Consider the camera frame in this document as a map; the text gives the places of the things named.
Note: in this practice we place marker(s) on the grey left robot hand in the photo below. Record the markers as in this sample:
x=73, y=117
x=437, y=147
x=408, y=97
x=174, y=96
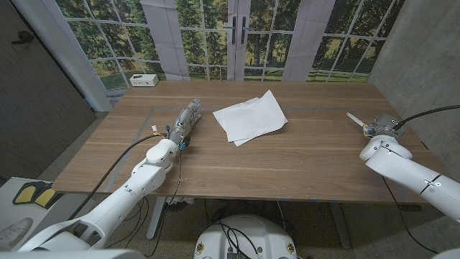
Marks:
x=185, y=120

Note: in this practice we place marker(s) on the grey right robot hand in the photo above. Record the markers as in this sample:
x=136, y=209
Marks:
x=386, y=126

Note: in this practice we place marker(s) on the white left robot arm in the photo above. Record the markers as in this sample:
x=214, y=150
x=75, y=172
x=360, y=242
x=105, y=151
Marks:
x=125, y=190

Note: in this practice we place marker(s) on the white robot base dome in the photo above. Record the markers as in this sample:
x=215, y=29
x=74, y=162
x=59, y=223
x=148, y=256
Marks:
x=258, y=230

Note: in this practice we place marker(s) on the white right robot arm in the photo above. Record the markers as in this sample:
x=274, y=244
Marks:
x=406, y=169

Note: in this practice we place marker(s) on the white paper sheet underneath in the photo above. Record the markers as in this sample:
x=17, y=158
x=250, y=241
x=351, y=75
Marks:
x=220, y=116

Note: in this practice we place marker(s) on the white power strip box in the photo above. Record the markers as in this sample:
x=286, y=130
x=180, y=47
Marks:
x=143, y=80

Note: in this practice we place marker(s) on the large white paper sheet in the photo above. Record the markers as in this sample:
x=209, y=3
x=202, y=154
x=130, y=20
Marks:
x=258, y=118

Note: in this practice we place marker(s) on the printed window forest backdrop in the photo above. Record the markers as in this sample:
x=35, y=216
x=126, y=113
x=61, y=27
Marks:
x=201, y=43

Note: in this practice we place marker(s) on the white table leg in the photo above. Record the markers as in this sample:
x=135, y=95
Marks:
x=156, y=219

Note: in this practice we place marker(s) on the grey table leg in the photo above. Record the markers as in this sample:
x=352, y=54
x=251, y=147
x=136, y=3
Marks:
x=339, y=223

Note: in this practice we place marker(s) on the yellow black foot pedal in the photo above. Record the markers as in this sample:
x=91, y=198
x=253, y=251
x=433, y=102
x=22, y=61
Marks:
x=27, y=194

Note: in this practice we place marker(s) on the white sneaker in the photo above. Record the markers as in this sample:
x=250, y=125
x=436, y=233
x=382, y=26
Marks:
x=14, y=234

